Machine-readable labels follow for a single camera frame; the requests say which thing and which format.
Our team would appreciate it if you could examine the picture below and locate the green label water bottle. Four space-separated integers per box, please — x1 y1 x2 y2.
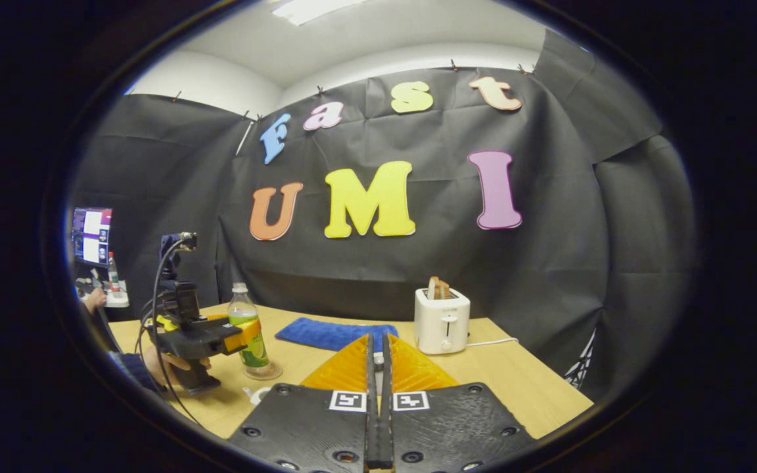
228 282 271 378

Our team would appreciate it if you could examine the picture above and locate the ceiling light panel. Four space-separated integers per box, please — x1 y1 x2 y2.
272 0 367 27

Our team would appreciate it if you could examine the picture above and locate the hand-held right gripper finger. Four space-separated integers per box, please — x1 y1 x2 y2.
226 334 380 473
379 332 537 472

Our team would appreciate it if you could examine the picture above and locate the round brown coaster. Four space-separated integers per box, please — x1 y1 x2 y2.
242 360 283 382

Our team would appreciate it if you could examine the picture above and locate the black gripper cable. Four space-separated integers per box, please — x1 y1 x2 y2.
147 240 203 428

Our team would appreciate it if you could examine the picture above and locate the white metal stand frame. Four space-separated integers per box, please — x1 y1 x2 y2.
564 328 597 390

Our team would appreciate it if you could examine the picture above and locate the white side table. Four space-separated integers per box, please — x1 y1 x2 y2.
78 279 131 309

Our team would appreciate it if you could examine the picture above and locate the computer monitor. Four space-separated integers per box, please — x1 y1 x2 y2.
71 208 114 269

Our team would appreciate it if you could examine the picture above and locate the white toaster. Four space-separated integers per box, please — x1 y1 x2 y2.
414 287 471 356

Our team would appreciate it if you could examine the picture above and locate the blue towel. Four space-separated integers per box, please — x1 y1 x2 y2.
275 317 399 353

